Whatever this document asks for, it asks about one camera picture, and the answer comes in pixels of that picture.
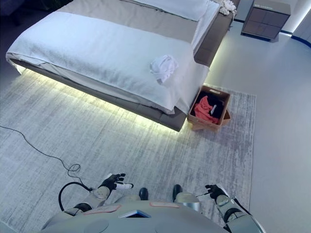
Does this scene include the dark blue sofa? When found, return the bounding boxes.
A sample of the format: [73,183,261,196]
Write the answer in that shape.
[0,0,73,26]

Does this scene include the white clothes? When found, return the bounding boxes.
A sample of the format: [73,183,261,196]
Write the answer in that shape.
[150,54,180,85]

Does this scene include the black cloth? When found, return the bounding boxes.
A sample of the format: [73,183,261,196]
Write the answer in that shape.
[208,100,225,122]

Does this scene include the grey robot torso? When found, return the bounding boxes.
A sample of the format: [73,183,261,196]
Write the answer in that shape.
[41,200,231,233]

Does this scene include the thin black floor cable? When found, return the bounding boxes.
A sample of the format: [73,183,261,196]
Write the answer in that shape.
[0,125,83,185]

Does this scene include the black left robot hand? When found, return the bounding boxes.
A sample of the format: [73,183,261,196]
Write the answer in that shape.
[98,173,134,195]

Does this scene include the white textured bed blanket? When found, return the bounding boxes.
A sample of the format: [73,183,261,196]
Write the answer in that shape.
[6,11,211,115]

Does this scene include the silver right robot leg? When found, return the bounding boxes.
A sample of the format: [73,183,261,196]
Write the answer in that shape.
[172,184,200,203]

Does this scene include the silver left robot leg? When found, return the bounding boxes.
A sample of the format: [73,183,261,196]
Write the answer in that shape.
[114,187,149,202]

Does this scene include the silver robot leg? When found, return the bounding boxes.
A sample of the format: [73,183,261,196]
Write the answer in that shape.
[172,184,200,203]
[114,187,149,202]

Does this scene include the wooden basket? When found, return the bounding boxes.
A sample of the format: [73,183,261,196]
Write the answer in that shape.
[187,84,231,133]

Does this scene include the red cloth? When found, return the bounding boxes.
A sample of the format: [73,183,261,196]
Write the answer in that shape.
[193,96,219,124]

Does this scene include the grey nightstand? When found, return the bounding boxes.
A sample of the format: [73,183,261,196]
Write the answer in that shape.
[240,0,291,43]

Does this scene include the grey bed frame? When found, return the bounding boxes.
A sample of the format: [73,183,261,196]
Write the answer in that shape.
[6,0,241,133]

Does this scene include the cream crumpled garment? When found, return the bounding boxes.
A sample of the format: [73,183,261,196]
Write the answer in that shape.
[217,0,238,17]

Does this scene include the grey streaked rug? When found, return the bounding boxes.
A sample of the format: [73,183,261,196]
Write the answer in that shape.
[0,72,257,233]

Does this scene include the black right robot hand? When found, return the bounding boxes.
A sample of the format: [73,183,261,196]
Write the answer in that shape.
[196,184,229,202]

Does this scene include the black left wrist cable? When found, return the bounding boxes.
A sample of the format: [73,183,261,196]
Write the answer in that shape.
[58,181,94,212]

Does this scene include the beige bed sheet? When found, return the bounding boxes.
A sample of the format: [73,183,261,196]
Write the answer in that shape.
[53,0,199,47]

